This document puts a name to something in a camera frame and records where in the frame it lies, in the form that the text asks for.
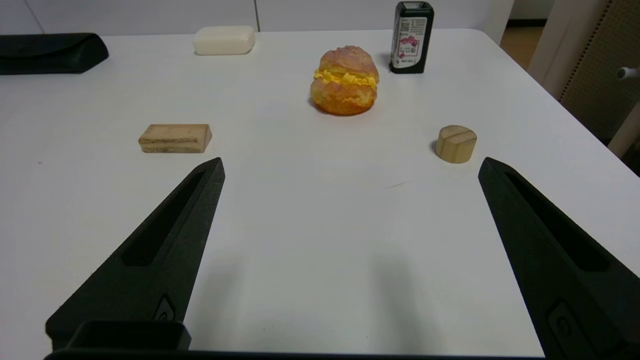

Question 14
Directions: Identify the white soap bar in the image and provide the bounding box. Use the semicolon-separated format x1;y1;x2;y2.
193;25;256;56

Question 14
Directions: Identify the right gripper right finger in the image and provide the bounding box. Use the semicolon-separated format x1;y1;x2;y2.
478;157;640;360

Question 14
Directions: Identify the rectangular wooden block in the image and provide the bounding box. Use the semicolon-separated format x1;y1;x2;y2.
138;124;213;154

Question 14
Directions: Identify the brown pegboard panel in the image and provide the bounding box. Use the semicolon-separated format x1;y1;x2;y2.
527;0;640;141

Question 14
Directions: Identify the round wooden block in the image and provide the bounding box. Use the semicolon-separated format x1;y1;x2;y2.
434;125;478;164

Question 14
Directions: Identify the black tin with pink print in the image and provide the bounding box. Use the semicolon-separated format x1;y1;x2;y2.
389;1;435;75

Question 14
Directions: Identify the black leather glasses case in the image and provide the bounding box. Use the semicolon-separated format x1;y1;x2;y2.
0;33;110;76

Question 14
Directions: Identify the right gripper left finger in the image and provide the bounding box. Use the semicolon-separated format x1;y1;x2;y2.
45;157;226;351

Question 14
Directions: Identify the cream puff bun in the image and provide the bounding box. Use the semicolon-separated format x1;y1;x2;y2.
309;45;380;117

